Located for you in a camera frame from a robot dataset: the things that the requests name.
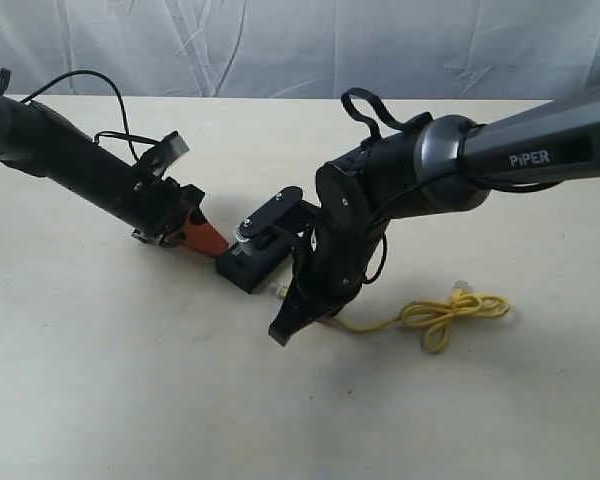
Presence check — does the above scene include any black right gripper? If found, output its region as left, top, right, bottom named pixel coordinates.
left=269, top=220, right=388, bottom=346

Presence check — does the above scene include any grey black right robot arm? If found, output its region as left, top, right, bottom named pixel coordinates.
left=269, top=86, right=600, bottom=344

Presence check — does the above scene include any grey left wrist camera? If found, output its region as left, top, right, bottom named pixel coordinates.
left=139, top=131, right=189, bottom=177

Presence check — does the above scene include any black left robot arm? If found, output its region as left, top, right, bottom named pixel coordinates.
left=0, top=69, right=228, bottom=258

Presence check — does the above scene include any white wrinkled backdrop curtain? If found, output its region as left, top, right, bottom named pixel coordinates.
left=0, top=1, right=600, bottom=99

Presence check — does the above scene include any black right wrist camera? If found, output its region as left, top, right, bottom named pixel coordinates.
left=234, top=186, right=303, bottom=256

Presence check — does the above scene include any black left camera cable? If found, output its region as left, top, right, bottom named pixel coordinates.
left=19, top=70, right=166, bottom=161

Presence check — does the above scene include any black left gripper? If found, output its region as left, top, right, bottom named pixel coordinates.
left=104, top=177, right=229, bottom=258

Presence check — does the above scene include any yellow ethernet cable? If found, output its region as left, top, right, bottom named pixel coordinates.
left=267, top=279, right=511, bottom=355

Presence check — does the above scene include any black flat right arm cable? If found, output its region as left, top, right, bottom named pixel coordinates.
left=340, top=87, right=431, bottom=139

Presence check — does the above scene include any small black box device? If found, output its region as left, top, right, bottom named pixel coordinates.
left=215, top=227, right=291, bottom=294

